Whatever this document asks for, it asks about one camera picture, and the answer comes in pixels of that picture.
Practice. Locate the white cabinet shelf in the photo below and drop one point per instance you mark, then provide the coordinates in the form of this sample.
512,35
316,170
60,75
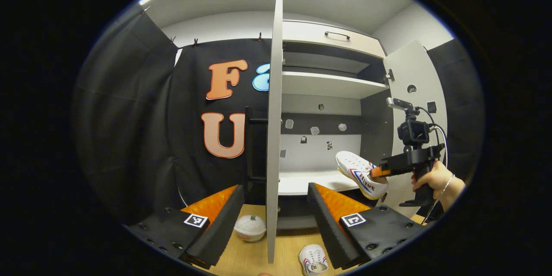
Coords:
323,85

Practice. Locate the white shoe cabinet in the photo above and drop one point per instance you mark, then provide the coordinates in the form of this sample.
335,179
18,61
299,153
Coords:
315,159

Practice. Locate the metal door hinge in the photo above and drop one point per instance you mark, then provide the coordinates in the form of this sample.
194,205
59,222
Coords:
389,75

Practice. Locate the white cabinet drawer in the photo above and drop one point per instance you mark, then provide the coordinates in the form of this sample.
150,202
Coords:
310,36

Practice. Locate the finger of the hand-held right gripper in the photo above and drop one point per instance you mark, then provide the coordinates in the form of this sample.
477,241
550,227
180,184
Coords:
379,171

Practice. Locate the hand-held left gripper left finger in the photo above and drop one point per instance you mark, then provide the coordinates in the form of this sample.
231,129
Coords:
220,228

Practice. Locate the white lidded bowl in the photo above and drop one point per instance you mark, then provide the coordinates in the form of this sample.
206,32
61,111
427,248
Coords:
250,226

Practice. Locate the white shoe with striped side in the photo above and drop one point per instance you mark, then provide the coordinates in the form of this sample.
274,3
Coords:
312,258
358,170

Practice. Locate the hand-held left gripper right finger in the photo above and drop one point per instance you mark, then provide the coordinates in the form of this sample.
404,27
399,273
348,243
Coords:
327,224

